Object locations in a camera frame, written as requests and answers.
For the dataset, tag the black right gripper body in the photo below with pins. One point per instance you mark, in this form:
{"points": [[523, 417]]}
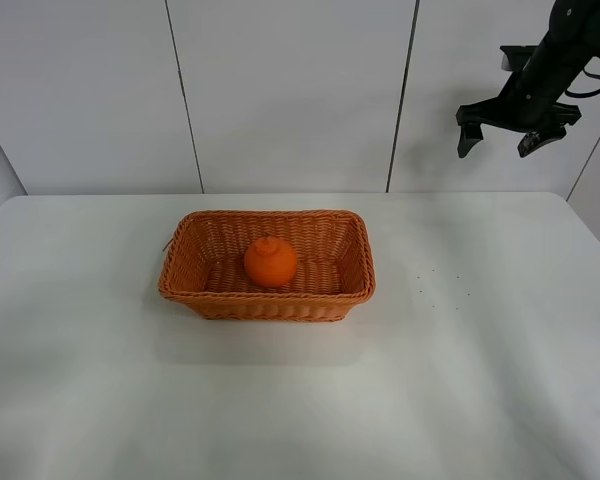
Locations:
{"points": [[529, 100]]}

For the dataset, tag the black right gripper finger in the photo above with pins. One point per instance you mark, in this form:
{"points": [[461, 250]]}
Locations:
{"points": [[470, 135], [532, 141]]}

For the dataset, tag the orange with stem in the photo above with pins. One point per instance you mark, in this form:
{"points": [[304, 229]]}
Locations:
{"points": [[270, 262]]}

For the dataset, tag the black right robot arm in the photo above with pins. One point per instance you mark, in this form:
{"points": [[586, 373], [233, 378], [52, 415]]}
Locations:
{"points": [[572, 20]]}

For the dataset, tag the orange woven plastic basket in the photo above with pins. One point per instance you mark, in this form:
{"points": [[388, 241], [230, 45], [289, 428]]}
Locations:
{"points": [[204, 265]]}

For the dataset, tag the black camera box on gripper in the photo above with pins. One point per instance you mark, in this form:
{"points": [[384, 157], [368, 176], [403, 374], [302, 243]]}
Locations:
{"points": [[516, 57]]}

